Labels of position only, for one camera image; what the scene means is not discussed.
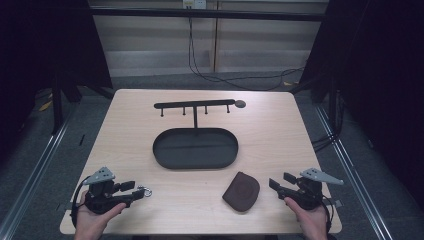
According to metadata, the black horizontal frame bar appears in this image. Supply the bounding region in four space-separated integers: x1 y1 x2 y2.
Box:
89 7 330 23

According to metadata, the left hand-held gripper cable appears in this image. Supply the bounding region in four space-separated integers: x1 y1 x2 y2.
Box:
70 175 92 228

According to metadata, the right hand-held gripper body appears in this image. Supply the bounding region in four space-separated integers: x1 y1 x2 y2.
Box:
278 167 345 211

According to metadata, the right hand-held gripper cable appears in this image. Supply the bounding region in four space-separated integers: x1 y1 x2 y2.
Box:
321 195 335 234

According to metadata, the black metal stand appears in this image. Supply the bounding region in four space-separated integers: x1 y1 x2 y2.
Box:
49 74 84 136

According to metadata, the white wall outlet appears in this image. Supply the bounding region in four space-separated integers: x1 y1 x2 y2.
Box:
182 0 208 10

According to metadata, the yellow floor scrap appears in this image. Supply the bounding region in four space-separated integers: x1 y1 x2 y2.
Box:
37 99 54 113

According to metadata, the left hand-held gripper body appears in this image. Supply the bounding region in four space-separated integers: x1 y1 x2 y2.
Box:
82 166 135 215

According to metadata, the brown pouch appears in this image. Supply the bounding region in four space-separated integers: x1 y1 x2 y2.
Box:
221 171 261 213

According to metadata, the black floor cable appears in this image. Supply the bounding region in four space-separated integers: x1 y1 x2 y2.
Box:
187 16 306 92

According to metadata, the hand-held gripper cable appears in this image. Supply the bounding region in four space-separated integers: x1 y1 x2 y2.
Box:
321 195 335 234
70 175 92 228

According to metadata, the dark curtain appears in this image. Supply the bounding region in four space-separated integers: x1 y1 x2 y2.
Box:
0 0 114 161
289 0 424 211

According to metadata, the black cable bundle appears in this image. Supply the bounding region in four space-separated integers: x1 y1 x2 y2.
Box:
310 91 346 153

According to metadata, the person's right hand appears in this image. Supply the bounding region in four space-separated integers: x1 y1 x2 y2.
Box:
283 196 330 240

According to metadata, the metal floor rail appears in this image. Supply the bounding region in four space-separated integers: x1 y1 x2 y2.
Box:
0 111 75 240
314 104 395 240

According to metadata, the black key stand with tray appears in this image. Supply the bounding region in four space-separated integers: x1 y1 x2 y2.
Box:
152 98 248 171

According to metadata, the person's left hand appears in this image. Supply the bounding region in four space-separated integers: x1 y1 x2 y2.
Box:
73 191 128 240

